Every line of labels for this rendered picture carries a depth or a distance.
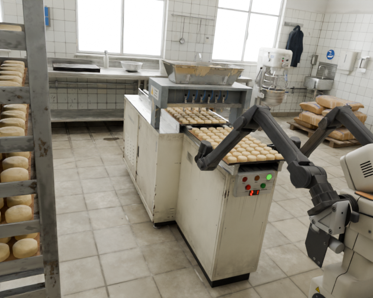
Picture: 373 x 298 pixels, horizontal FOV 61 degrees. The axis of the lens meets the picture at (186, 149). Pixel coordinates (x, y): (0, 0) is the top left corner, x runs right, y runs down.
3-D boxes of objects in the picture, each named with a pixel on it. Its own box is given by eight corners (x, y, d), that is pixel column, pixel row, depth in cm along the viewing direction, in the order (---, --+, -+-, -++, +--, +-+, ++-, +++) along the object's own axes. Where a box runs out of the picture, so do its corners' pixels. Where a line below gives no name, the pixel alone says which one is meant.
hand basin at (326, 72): (341, 110, 602) (358, 51, 563) (327, 111, 586) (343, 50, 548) (305, 99, 685) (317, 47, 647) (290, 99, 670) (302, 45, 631)
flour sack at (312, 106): (314, 115, 541) (317, 105, 535) (297, 109, 577) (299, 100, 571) (344, 115, 571) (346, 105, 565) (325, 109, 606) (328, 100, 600)
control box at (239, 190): (232, 194, 178) (235, 172, 173) (267, 190, 187) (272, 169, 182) (235, 197, 175) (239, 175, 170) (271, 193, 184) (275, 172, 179)
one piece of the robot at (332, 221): (344, 233, 100) (350, 200, 97) (332, 236, 98) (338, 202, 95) (320, 220, 109) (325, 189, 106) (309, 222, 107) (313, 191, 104)
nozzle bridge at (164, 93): (146, 120, 251) (148, 77, 239) (226, 119, 278) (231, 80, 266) (158, 133, 223) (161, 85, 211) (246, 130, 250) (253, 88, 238)
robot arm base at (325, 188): (324, 206, 96) (353, 201, 101) (313, 182, 100) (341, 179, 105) (307, 216, 103) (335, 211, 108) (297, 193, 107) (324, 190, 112)
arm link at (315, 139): (328, 123, 152) (347, 121, 154) (322, 114, 154) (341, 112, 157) (290, 166, 188) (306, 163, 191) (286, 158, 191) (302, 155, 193)
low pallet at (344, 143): (285, 127, 596) (286, 121, 592) (315, 125, 631) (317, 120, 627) (338, 150, 497) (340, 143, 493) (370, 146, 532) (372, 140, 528)
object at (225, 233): (173, 228, 261) (183, 125, 229) (211, 223, 273) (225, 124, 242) (209, 292, 200) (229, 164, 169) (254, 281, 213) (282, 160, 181)
